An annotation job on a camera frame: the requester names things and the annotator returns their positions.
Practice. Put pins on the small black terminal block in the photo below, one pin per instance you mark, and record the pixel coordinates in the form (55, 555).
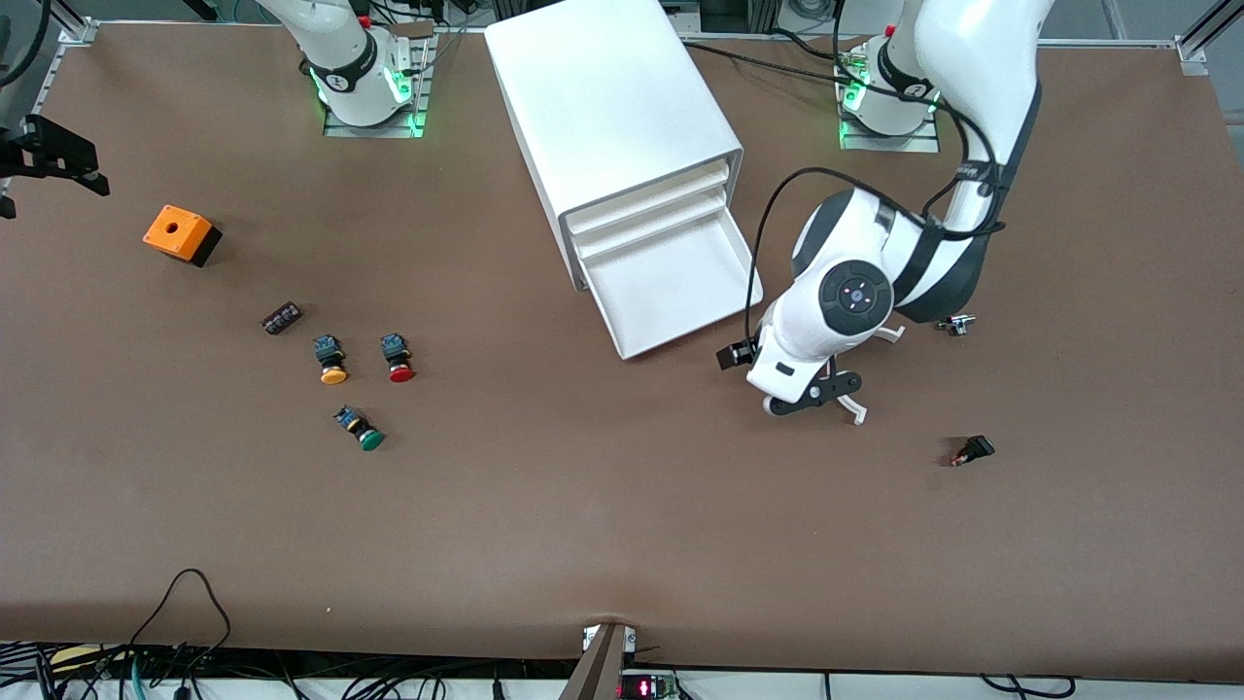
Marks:
(282, 319)

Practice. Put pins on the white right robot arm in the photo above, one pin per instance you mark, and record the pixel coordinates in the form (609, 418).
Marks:
(350, 58)

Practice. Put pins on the orange box with black base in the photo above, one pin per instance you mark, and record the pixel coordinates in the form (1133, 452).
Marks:
(175, 233)

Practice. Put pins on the white drawer cabinet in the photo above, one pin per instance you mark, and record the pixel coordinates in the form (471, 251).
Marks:
(612, 87)

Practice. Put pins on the brown camera post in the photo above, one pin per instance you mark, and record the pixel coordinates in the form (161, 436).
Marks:
(598, 671)

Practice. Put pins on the white curved plastic piece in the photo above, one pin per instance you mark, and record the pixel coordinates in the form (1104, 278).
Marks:
(853, 408)

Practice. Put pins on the red push button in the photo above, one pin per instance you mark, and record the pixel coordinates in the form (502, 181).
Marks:
(400, 372)

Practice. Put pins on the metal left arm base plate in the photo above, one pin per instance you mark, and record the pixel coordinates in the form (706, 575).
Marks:
(914, 143)

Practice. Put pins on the green push button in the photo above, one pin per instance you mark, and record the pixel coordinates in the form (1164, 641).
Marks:
(369, 439)

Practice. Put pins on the small black rocker switch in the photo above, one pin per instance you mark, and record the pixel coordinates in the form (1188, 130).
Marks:
(977, 448)

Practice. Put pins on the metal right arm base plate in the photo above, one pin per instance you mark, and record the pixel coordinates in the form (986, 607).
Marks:
(374, 130)

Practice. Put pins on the small metal toggle switch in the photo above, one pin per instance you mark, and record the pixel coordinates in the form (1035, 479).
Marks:
(959, 325)

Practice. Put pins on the small red led display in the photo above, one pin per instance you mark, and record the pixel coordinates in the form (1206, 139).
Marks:
(646, 688)

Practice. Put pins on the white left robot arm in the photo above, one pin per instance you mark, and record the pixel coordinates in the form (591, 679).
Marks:
(972, 58)

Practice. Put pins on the yellow push button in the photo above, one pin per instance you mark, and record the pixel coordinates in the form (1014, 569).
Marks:
(332, 373)

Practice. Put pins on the white shallow drawer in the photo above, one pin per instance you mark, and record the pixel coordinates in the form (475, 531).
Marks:
(646, 226)
(671, 292)
(646, 198)

